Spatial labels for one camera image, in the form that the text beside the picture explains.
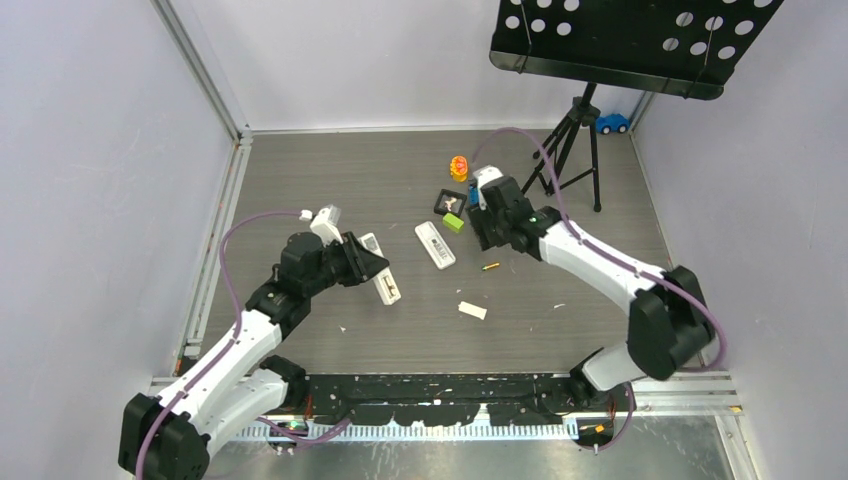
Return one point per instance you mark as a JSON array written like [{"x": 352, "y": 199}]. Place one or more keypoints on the black square frame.
[{"x": 450, "y": 202}]

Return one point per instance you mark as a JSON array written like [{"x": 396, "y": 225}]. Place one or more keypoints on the green block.
[{"x": 453, "y": 222}]

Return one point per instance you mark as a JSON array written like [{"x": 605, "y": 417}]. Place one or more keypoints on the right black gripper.
[{"x": 479, "y": 217}]

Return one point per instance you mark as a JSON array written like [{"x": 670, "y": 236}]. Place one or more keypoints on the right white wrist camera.
[{"x": 486, "y": 175}]

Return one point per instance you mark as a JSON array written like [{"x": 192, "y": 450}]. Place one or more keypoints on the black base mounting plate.
[{"x": 445, "y": 407}]

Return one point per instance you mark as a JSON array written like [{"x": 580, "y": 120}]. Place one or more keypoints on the blue toy car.
[{"x": 612, "y": 123}]

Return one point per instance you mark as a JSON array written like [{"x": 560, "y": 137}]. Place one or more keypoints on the white remote control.
[
  {"x": 384, "y": 282},
  {"x": 435, "y": 245}
]

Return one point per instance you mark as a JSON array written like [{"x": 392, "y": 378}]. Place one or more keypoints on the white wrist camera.
[
  {"x": 323, "y": 223},
  {"x": 486, "y": 175}
]

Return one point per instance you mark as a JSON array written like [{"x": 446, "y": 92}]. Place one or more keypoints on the blue toy brick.
[{"x": 473, "y": 195}]

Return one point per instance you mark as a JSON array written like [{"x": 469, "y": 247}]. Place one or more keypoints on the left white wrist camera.
[{"x": 323, "y": 223}]

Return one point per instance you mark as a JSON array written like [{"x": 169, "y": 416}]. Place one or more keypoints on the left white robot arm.
[{"x": 175, "y": 433}]

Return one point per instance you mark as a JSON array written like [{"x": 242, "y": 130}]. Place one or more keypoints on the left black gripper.
[{"x": 366, "y": 263}]

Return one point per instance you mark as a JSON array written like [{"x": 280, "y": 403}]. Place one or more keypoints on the black perforated music stand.
[{"x": 687, "y": 49}]

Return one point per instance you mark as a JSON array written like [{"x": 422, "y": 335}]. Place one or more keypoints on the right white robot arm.
[{"x": 667, "y": 321}]

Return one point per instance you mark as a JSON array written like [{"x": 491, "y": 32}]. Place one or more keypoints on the orange yellow toy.
[{"x": 458, "y": 168}]

